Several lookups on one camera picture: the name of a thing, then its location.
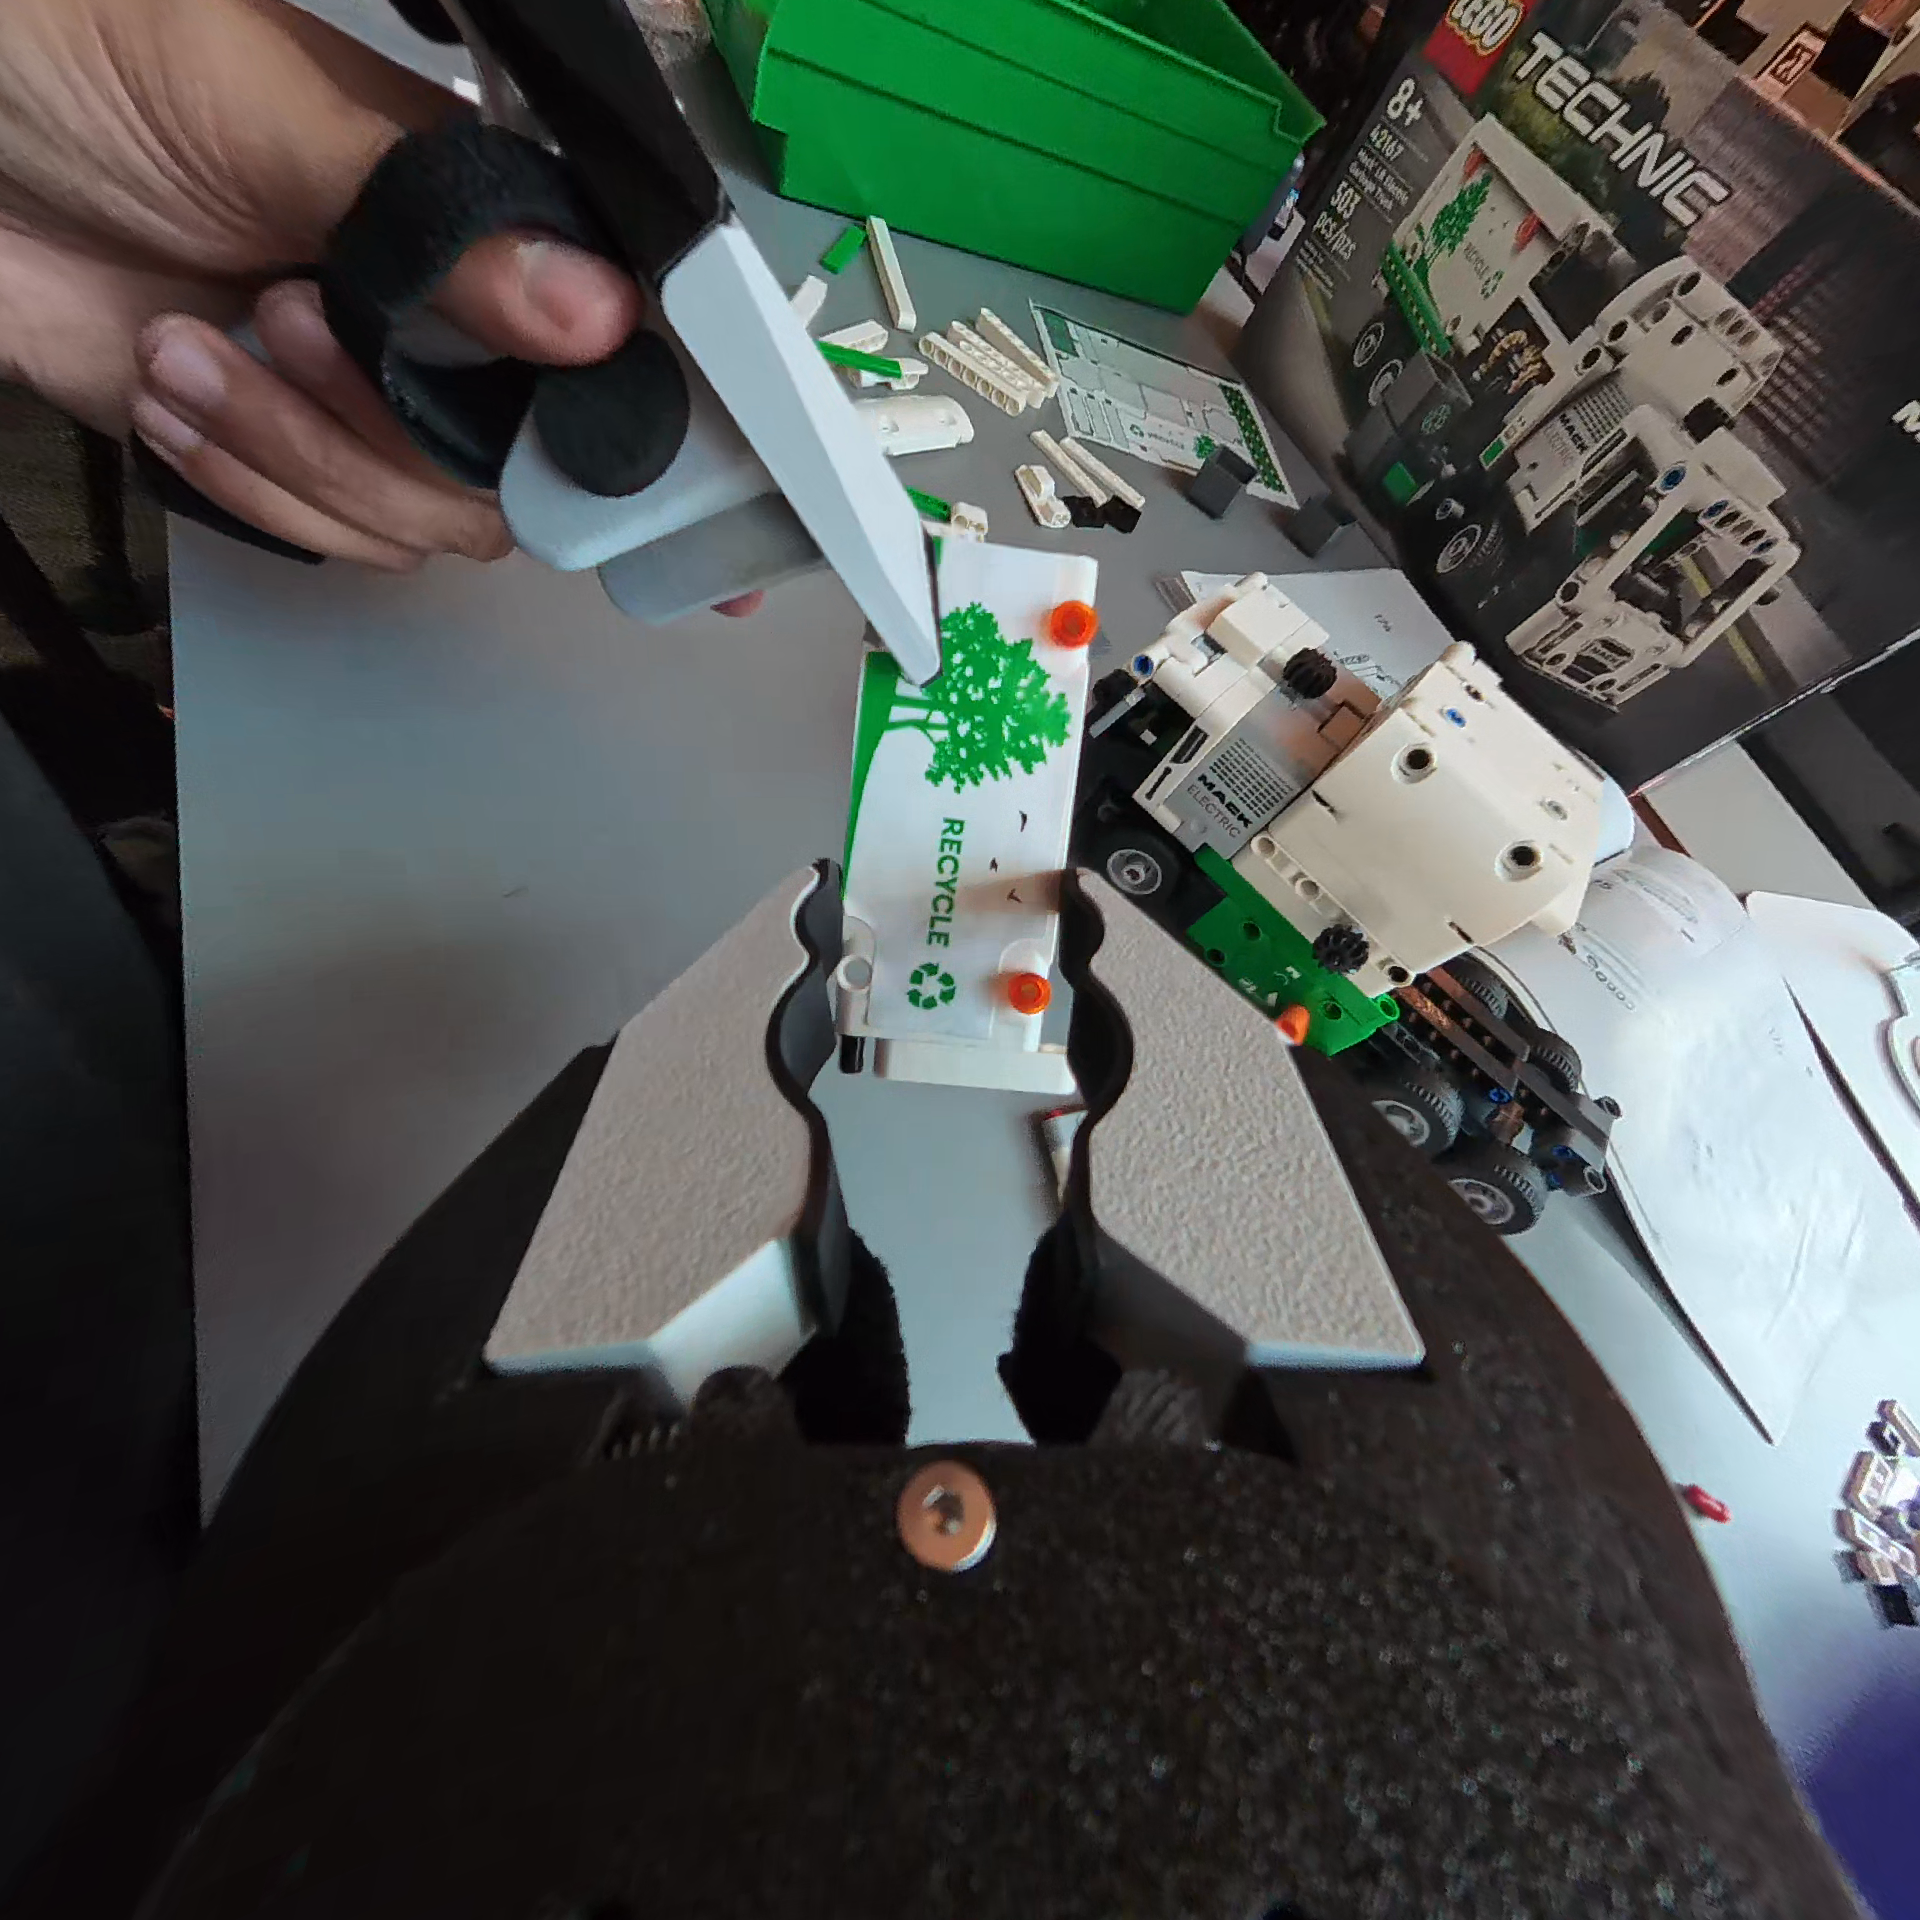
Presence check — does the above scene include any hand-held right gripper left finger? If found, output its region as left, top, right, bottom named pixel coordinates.
left=485, top=866, right=855, bottom=1394

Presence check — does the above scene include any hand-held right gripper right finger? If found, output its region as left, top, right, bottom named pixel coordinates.
left=1048, top=866, right=1425, bottom=1377

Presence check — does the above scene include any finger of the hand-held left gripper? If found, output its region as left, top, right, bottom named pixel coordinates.
left=665, top=218, right=945, bottom=683

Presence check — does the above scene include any white tree print brick panel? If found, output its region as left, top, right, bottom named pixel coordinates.
left=832, top=518, right=1099, bottom=1095

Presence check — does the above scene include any toy set cardboard box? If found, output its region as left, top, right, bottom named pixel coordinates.
left=1230, top=0, right=1920, bottom=804

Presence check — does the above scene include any person's left hand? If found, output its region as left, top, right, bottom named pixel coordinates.
left=0, top=0, right=653, bottom=573

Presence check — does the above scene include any heap of white toy bricks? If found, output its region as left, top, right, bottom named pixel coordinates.
left=783, top=212, right=1158, bottom=532

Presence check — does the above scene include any green white sticker sheet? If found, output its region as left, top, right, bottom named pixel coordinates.
left=1029, top=299, right=1302, bottom=518

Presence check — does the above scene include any green plastic bin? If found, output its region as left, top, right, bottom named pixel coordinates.
left=704, top=0, right=1332, bottom=316

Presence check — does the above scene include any white green toy truck model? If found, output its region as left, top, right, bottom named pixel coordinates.
left=1078, top=573, right=1637, bottom=1243

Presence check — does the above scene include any open instruction booklet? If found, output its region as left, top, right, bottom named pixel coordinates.
left=1317, top=567, right=1920, bottom=1444

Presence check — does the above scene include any white paper sheet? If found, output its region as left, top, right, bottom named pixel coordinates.
left=1747, top=889, right=1920, bottom=1207

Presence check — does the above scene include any cluster of small grey bricks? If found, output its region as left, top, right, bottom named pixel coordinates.
left=1829, top=1398, right=1920, bottom=1636

